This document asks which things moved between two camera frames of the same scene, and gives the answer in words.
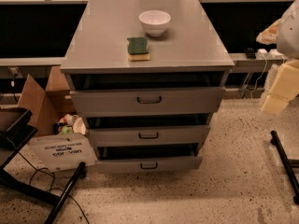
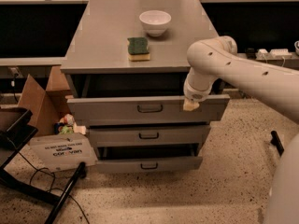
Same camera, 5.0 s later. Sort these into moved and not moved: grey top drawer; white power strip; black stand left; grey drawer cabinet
Moved: grey top drawer
Not moved: grey drawer cabinet; white power strip; black stand left
